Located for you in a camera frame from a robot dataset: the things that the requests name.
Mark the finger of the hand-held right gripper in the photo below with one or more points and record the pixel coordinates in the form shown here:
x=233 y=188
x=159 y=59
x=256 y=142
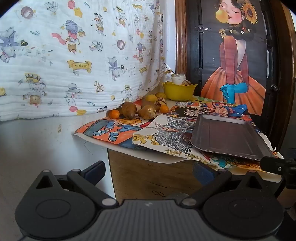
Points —
x=271 y=163

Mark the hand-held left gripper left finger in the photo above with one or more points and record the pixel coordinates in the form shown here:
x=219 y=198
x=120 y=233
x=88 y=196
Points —
x=94 y=172

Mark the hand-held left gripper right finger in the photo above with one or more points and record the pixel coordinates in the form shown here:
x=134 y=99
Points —
x=203 y=173

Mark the grey metal tray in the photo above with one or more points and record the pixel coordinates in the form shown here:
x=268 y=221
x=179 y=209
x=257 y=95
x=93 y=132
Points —
x=226 y=136

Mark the small orange tangerine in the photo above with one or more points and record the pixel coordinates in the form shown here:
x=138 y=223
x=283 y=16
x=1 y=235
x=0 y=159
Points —
x=114 y=113
x=164 y=109

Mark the striped pepino melon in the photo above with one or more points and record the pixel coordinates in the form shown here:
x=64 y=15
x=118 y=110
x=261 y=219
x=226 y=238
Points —
x=160 y=101
x=186 y=83

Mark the yellow round fruit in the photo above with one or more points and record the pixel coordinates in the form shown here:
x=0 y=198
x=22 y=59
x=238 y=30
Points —
x=160 y=95
x=150 y=97

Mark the orange blue cartoon paper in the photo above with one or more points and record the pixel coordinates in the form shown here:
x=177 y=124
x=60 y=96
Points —
x=104 y=129

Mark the grey haired figure drawing paper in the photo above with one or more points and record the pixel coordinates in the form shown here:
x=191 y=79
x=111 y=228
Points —
x=166 y=134

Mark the colourful cartoon fighter paper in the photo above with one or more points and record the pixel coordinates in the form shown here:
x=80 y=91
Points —
x=208 y=107

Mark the black door knob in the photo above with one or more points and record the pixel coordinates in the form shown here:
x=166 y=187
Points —
x=274 y=87

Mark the yellow plastic bowl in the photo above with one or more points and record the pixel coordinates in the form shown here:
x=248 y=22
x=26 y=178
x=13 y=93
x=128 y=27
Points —
x=179 y=93

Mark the white jar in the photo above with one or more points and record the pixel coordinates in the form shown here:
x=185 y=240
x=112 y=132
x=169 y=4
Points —
x=178 y=78

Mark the white cartoon printed blanket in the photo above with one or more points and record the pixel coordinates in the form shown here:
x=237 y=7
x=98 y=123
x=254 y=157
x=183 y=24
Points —
x=69 y=69

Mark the black door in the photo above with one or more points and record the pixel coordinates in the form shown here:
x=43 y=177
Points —
x=194 y=46

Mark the wall poster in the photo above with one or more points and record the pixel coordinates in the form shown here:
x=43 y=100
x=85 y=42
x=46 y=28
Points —
x=233 y=58

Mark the brown wooden door frame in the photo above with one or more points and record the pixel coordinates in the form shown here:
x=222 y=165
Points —
x=180 y=34

